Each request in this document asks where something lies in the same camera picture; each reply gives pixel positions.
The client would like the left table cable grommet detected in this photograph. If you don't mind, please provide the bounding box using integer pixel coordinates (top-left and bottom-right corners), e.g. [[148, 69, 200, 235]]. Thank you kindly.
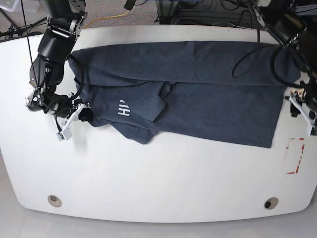
[[48, 195, 62, 208]]

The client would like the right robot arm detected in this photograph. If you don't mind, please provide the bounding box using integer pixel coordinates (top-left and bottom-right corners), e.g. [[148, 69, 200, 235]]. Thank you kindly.
[[25, 0, 88, 119]]

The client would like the right table cable grommet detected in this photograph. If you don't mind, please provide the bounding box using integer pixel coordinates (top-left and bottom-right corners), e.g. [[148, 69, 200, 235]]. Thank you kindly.
[[264, 197, 279, 210]]

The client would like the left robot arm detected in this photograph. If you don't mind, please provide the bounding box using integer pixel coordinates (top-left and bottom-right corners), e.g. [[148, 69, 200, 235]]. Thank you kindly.
[[247, 0, 317, 119]]

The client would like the red tape rectangle marking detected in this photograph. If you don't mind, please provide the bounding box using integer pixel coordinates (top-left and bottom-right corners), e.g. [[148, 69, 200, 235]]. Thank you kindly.
[[283, 138, 305, 175]]

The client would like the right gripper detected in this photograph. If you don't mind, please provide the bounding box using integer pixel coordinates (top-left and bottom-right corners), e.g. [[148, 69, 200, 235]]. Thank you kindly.
[[61, 99, 94, 125]]

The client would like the yellow cable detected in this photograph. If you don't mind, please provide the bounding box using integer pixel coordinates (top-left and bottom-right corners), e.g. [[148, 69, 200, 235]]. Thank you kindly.
[[85, 8, 131, 28]]

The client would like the blue T-shirt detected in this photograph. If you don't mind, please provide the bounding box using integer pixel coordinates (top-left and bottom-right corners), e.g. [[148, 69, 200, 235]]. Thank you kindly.
[[68, 41, 286, 148]]

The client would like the table cable grommet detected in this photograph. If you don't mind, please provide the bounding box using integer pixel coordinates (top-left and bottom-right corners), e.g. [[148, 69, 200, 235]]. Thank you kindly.
[[48, 195, 62, 208], [264, 197, 279, 210]]

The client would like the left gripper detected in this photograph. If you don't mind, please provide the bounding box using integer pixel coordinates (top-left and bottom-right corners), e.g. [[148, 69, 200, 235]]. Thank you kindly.
[[289, 88, 317, 118]]

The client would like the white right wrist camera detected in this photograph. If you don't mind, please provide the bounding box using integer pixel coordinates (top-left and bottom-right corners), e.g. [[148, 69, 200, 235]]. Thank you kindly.
[[56, 128, 72, 141]]

